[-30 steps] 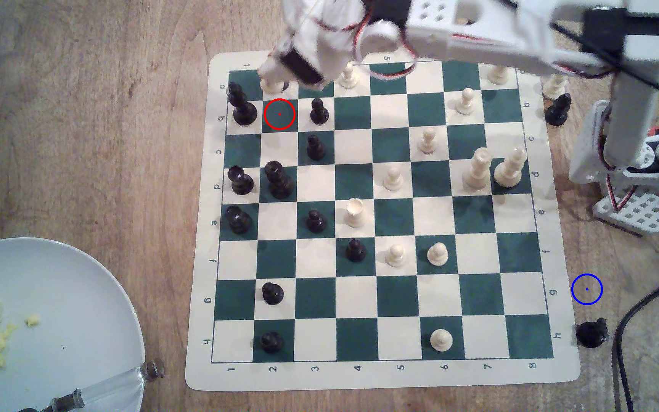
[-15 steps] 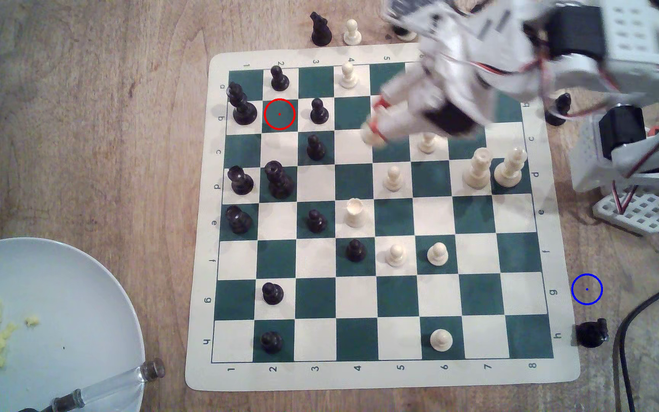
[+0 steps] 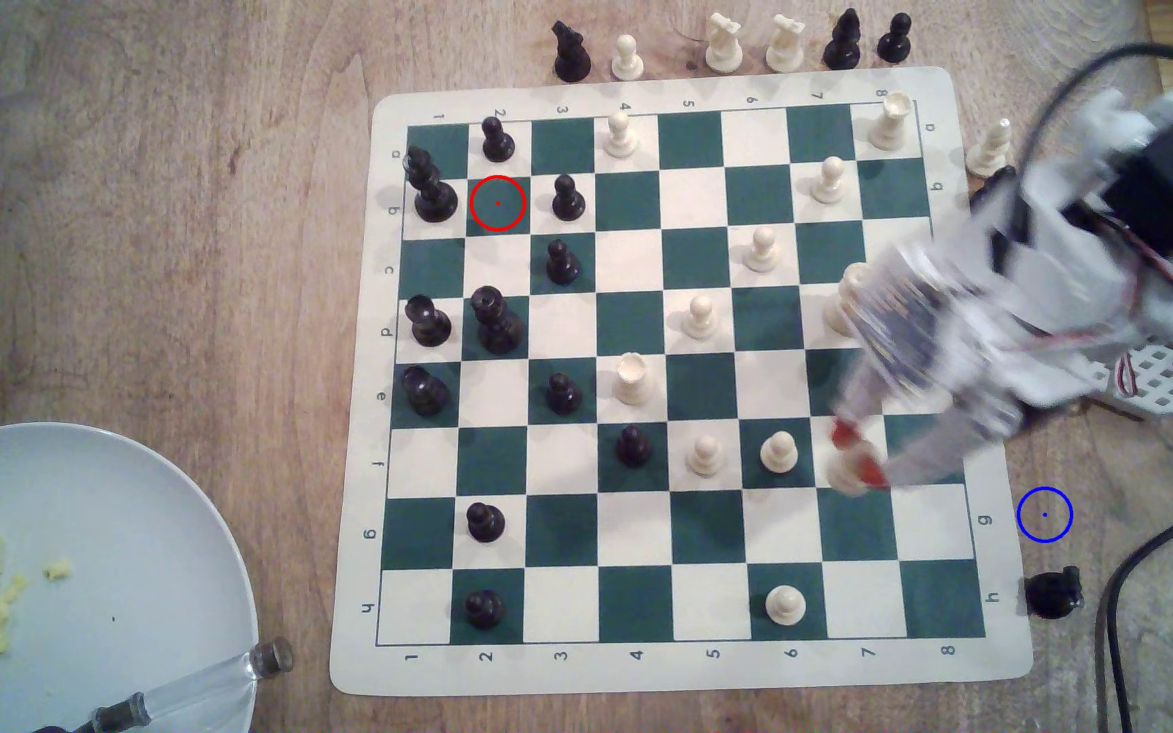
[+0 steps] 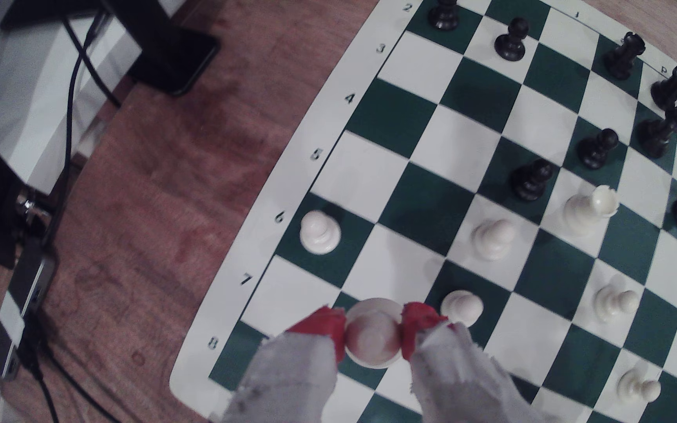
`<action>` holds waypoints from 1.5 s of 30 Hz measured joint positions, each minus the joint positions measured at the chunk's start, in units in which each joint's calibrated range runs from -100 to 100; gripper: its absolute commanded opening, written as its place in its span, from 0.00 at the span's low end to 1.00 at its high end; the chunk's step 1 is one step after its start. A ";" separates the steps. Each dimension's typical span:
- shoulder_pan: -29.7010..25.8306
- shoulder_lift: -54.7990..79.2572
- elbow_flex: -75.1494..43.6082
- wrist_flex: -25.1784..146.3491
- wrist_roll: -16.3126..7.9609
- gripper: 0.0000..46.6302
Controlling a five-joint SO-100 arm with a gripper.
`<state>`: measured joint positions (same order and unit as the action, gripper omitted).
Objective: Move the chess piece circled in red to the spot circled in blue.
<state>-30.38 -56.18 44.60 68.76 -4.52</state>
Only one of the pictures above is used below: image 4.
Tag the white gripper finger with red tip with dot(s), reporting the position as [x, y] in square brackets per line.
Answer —
[462, 382]
[291, 376]

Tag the white chess bishop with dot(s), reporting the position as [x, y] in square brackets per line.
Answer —
[374, 335]

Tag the white chess pawn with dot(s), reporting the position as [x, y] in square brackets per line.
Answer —
[613, 303]
[493, 239]
[319, 232]
[462, 308]
[637, 386]

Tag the white chess rook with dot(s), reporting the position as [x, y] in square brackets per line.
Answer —
[585, 210]

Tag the green and white chess mat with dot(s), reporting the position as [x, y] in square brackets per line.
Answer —
[450, 135]

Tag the grey usb hub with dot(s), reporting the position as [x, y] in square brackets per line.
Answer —
[21, 305]

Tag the black smartphone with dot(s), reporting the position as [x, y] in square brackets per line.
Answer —
[177, 59]

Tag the white box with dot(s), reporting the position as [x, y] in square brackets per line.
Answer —
[27, 88]

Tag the black stand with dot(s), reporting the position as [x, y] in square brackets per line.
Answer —
[80, 9]

